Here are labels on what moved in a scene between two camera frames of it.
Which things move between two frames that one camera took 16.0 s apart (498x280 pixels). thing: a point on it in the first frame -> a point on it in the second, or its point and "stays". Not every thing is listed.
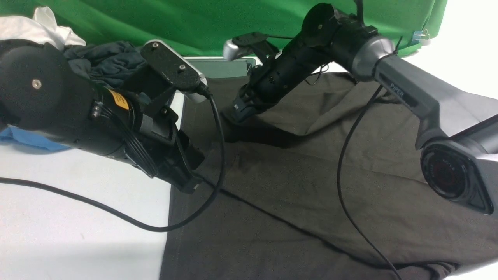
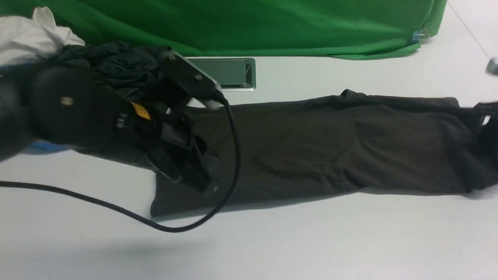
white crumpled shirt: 42,27 stays
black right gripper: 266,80 -> 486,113
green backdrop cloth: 207,28 stays
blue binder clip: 419,35 stays
